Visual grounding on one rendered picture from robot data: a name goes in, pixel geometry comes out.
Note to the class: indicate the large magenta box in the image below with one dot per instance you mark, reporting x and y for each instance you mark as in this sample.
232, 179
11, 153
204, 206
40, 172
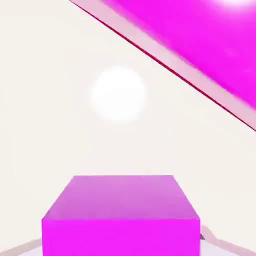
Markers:
200, 36

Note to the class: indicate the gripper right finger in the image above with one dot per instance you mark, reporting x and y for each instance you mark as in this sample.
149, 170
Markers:
216, 247

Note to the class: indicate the small magenta cube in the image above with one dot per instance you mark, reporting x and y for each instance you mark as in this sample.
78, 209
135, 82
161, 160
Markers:
121, 230

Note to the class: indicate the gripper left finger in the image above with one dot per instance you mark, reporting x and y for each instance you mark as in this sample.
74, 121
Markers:
30, 250

